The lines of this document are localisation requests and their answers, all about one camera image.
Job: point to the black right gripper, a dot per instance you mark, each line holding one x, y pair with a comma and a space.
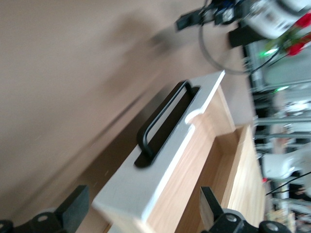
223, 12

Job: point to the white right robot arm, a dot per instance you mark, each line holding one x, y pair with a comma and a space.
267, 19

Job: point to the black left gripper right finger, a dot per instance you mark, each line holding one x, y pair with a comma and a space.
211, 211

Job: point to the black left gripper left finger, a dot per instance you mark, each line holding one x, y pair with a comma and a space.
73, 211

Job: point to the red artificial flowers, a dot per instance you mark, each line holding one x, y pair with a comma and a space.
295, 48

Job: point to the black cylindrical object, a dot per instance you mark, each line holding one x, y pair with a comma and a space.
240, 37

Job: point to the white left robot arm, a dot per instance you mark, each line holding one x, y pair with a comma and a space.
279, 165

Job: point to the brown table cover sheet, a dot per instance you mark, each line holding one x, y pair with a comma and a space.
60, 72

